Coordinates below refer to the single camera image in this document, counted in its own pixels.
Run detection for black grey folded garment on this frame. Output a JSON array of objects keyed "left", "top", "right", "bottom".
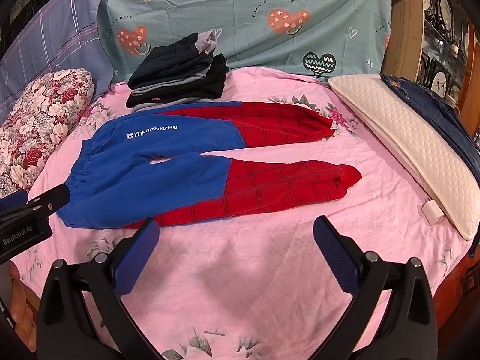
[{"left": 126, "top": 55, "right": 229, "bottom": 108}]

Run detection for blue and red pants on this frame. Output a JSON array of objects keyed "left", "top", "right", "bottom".
[{"left": 58, "top": 102, "right": 362, "bottom": 229}]

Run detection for red floral pillow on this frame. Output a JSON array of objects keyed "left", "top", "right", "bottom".
[{"left": 1, "top": 68, "right": 95, "bottom": 197}]

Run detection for grey folded garment bottom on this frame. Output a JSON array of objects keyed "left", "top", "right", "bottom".
[{"left": 132, "top": 97, "right": 215, "bottom": 113}]

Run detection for black folded garment top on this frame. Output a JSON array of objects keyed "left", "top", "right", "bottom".
[{"left": 128, "top": 28, "right": 218, "bottom": 89}]

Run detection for dark blue denim garment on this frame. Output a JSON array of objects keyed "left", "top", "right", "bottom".
[{"left": 380, "top": 73, "right": 480, "bottom": 183}]

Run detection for person's left hand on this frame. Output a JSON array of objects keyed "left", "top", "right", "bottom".
[{"left": 9, "top": 261, "right": 37, "bottom": 353}]

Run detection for teal heart-print blanket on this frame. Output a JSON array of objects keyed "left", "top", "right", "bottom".
[{"left": 97, "top": 0, "right": 392, "bottom": 81}]

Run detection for wooden display cabinet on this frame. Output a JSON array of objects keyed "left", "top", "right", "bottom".
[{"left": 382, "top": 0, "right": 479, "bottom": 135}]

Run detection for blue plaid pillow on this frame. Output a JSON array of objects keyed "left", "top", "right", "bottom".
[{"left": 1, "top": 0, "right": 114, "bottom": 120}]

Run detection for small white charger box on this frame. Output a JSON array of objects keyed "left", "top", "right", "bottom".
[{"left": 421, "top": 200, "right": 444, "bottom": 226}]

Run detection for white quilted pillow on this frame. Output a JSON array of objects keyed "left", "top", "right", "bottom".
[{"left": 328, "top": 75, "right": 479, "bottom": 241}]

